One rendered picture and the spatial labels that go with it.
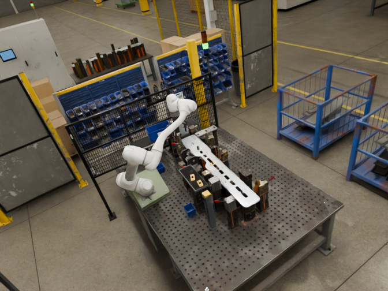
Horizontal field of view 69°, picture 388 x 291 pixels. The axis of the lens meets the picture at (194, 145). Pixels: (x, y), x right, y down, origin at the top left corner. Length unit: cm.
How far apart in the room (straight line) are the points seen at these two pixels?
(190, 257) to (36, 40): 761
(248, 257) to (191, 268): 50
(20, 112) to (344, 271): 433
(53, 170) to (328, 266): 397
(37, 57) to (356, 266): 853
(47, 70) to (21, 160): 491
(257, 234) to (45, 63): 780
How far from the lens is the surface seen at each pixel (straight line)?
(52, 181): 503
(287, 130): 500
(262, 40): 604
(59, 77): 938
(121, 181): 297
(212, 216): 272
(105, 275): 379
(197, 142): 344
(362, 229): 388
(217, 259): 267
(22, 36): 912
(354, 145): 403
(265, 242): 274
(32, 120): 453
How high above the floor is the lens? 294
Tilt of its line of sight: 35 degrees down
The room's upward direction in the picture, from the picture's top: 12 degrees counter-clockwise
